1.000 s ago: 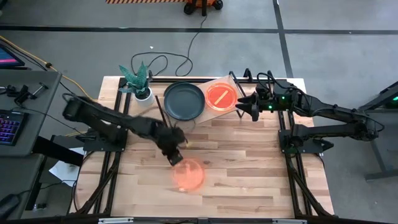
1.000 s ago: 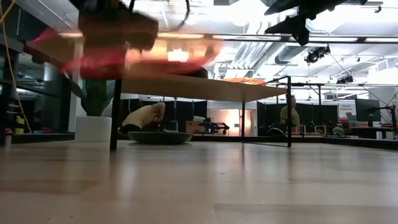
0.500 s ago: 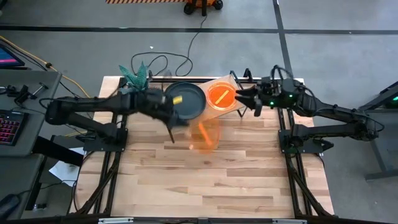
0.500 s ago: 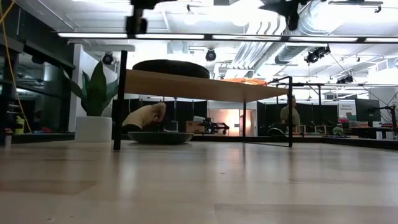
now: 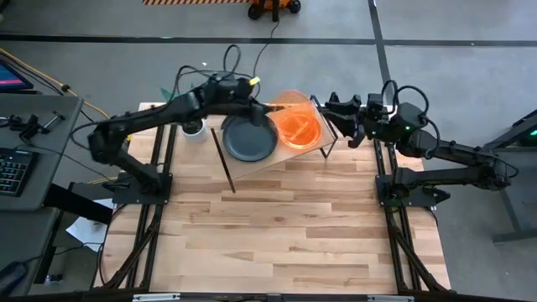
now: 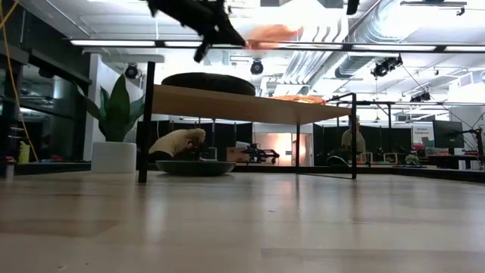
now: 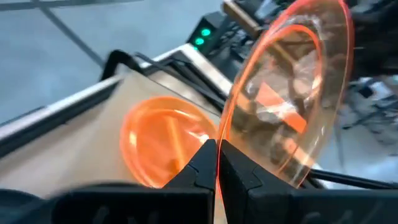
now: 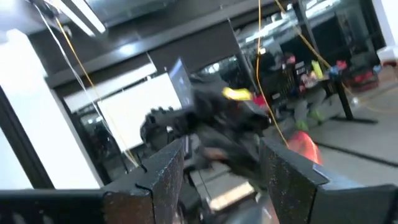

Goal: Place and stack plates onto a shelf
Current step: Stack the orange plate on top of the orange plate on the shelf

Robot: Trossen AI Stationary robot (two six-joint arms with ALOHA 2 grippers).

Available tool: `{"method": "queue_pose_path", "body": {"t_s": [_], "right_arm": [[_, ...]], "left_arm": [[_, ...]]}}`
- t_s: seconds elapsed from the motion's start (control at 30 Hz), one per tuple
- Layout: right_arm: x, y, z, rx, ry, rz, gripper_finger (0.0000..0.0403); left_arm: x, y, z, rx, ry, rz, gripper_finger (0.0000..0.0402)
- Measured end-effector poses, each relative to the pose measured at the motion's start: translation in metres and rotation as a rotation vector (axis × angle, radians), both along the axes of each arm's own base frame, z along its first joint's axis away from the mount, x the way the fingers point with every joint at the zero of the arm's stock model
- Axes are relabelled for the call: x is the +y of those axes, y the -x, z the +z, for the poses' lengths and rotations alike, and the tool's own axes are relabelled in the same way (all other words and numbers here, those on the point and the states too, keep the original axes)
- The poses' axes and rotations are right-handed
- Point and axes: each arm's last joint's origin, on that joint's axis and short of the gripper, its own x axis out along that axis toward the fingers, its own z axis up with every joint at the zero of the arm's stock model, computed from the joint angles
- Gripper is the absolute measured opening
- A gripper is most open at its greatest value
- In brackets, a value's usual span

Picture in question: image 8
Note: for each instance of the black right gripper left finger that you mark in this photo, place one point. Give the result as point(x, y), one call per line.
point(161, 186)

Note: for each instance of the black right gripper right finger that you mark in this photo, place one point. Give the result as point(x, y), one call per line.
point(289, 186)

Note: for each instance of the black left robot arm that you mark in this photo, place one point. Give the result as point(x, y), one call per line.
point(217, 124)

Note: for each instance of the white board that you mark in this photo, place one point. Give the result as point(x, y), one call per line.
point(133, 109)

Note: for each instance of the cluttered black table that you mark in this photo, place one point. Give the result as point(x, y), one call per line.
point(343, 99)

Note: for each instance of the computer monitor with lit screen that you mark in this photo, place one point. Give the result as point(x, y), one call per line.
point(182, 84)

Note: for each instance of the yellow green bottle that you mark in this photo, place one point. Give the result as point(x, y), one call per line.
point(317, 69)

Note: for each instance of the red box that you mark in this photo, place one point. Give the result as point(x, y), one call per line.
point(363, 79)

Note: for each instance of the white ceiling light fixture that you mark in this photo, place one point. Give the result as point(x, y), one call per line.
point(87, 18)

